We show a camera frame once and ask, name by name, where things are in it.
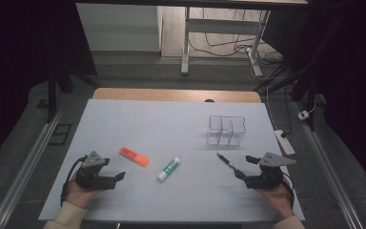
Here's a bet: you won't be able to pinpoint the white power strip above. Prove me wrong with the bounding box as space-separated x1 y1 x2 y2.
274 129 296 156

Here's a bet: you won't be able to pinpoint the wooden table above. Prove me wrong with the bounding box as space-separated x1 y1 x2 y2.
91 87 262 104

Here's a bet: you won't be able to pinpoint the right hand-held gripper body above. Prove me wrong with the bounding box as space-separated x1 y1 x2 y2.
243 152 297 190

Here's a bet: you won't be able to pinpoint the person's left hand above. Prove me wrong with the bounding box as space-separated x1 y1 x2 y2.
64 179 104 210

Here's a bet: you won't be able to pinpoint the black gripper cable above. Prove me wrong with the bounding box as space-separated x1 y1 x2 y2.
280 173 297 209
60 155 89 206

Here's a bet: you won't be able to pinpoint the person's right hand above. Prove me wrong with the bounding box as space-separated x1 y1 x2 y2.
255 177 295 220

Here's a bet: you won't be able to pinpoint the black floor plate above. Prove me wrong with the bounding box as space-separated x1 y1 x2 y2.
49 123 72 147

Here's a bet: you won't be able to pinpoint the blue pen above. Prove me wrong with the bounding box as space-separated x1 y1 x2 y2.
216 153 240 174

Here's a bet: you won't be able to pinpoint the clear plastic pen holder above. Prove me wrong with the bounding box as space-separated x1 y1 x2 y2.
205 114 247 147

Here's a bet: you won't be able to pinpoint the black floor cables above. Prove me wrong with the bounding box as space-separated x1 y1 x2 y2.
189 8 284 65

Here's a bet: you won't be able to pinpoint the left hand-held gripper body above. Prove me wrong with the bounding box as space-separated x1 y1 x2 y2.
73 151 117 192

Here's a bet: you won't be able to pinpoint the orange highlighter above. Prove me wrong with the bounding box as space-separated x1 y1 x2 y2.
119 146 150 168

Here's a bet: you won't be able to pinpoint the white cabinet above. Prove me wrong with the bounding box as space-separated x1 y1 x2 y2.
75 3 163 52

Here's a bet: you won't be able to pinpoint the black curtain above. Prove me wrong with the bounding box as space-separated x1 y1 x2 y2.
0 0 98 173
261 0 366 198

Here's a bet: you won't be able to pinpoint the green and white glue stick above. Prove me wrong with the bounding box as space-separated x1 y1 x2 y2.
156 156 181 183

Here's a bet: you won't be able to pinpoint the white desk frame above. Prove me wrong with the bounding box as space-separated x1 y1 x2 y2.
180 6 272 77

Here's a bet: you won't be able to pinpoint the black metal stand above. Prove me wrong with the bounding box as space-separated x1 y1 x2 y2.
290 63 332 132
46 63 98 123

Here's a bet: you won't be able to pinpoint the aluminium rail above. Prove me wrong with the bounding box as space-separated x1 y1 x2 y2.
294 101 366 229
0 109 63 229

